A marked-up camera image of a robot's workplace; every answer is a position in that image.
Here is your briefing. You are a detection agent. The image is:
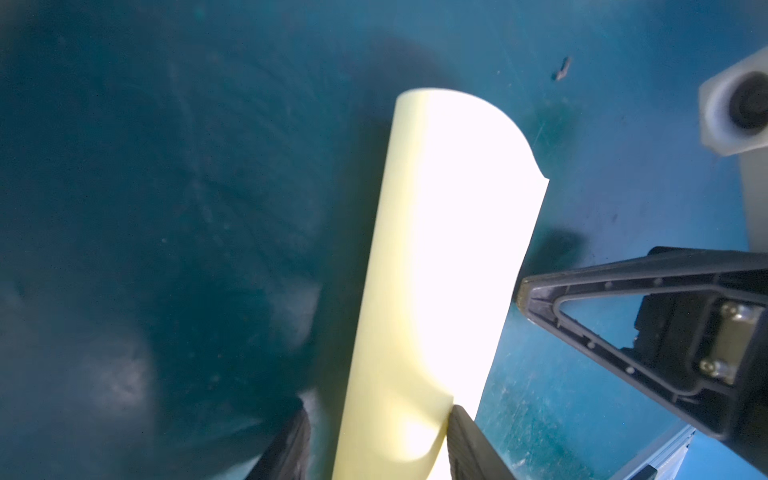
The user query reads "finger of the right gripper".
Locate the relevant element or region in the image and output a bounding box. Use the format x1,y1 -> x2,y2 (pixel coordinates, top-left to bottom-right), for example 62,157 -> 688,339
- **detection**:
516,247 -> 767,471

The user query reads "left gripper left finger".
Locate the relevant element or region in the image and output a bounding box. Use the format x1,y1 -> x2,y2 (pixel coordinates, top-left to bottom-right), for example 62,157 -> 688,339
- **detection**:
246,408 -> 311,480

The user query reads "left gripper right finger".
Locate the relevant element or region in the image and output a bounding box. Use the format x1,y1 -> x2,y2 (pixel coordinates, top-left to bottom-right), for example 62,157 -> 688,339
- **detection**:
446,405 -> 515,480

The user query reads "yellow square paper sheet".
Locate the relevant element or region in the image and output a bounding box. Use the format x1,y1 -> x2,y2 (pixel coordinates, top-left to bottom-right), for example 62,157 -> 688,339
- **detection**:
333,88 -> 548,479

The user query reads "front aluminium rail bed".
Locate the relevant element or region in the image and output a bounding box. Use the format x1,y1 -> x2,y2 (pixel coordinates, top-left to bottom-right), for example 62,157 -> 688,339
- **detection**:
610,421 -> 697,480

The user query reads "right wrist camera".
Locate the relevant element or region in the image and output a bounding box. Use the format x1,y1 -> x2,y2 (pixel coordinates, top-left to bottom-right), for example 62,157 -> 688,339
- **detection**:
698,48 -> 767,253

